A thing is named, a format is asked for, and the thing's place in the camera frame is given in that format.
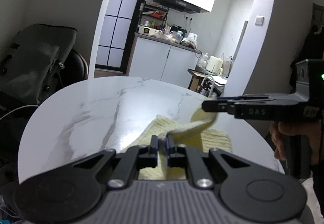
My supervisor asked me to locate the yellow-green ribbed towel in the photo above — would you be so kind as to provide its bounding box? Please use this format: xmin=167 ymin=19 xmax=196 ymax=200
xmin=127 ymin=108 xmax=232 ymax=180

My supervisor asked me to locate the person's right hand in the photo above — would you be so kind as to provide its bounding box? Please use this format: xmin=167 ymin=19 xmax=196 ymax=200
xmin=269 ymin=121 xmax=323 ymax=165

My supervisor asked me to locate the cream electric kettle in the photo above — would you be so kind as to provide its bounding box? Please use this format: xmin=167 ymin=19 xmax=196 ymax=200
xmin=206 ymin=56 xmax=224 ymax=74

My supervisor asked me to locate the wooden side cart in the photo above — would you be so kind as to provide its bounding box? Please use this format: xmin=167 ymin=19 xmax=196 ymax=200
xmin=187 ymin=68 xmax=228 ymax=94

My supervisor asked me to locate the white electric kettle on counter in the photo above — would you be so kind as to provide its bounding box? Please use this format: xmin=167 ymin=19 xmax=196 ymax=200
xmin=187 ymin=32 xmax=198 ymax=41

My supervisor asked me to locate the white lower kitchen cabinet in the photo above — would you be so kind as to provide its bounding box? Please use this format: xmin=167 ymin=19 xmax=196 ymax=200
xmin=126 ymin=33 xmax=201 ymax=88

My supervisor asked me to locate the dark wooden chair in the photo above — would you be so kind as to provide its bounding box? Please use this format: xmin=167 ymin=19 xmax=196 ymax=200
xmin=60 ymin=49 xmax=88 ymax=87

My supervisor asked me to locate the black spice rack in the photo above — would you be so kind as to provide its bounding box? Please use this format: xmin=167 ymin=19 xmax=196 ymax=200
xmin=138 ymin=2 xmax=169 ymax=30

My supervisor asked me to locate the black range hood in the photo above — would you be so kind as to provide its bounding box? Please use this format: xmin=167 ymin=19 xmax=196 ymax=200
xmin=153 ymin=0 xmax=201 ymax=14

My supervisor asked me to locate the white small countertop appliance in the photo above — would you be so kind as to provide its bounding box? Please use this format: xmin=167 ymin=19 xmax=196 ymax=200
xmin=138 ymin=25 xmax=157 ymax=36

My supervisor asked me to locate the dark green backpack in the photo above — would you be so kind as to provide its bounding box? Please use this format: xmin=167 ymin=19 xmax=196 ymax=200
xmin=1 ymin=24 xmax=77 ymax=105

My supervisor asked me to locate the black-framed glass door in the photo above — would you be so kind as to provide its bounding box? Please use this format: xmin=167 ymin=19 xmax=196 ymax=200
xmin=96 ymin=0 xmax=145 ymax=74

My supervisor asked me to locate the white wall light switch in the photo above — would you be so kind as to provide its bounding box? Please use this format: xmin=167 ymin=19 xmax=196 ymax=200
xmin=255 ymin=15 xmax=265 ymax=26

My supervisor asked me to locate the white charging cable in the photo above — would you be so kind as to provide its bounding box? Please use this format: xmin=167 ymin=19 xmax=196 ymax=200
xmin=0 ymin=104 xmax=40 ymax=121

